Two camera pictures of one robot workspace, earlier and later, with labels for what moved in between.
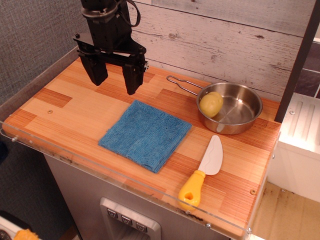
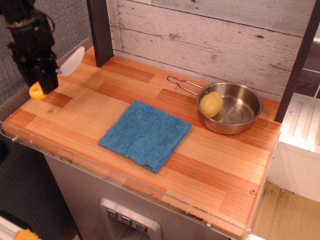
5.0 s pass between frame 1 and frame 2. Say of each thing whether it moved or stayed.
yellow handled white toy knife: moved
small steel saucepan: stayed
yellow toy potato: stayed
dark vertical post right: stayed
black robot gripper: moved
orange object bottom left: stayed
